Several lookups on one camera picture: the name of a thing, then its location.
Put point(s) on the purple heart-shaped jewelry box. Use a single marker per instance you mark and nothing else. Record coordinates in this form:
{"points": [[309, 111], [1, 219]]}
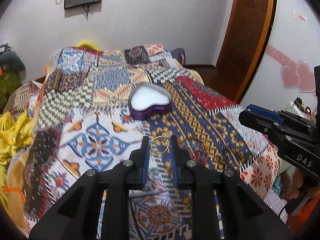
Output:
{"points": [[148, 99]]}

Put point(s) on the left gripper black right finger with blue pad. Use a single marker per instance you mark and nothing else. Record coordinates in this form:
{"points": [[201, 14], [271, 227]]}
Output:
{"points": [[181, 175]]}

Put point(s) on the pink heart wall decoration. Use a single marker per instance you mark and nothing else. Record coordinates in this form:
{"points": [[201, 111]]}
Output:
{"points": [[293, 74]]}

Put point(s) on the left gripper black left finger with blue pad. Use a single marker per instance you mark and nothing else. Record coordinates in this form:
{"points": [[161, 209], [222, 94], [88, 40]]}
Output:
{"points": [[140, 158]]}

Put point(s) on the person's right hand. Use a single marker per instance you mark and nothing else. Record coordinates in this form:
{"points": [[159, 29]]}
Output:
{"points": [[296, 183]]}

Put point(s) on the brown wooden door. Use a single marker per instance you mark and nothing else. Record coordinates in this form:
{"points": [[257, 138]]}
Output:
{"points": [[244, 43]]}

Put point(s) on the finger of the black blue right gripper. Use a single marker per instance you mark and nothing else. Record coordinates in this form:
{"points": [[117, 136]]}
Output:
{"points": [[259, 118]]}

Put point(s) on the yellow cloth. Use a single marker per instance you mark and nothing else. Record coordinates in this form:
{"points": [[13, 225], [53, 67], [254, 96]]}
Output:
{"points": [[15, 135]]}

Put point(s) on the colourful patchwork bedspread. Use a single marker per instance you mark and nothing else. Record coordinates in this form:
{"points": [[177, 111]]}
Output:
{"points": [[82, 121]]}

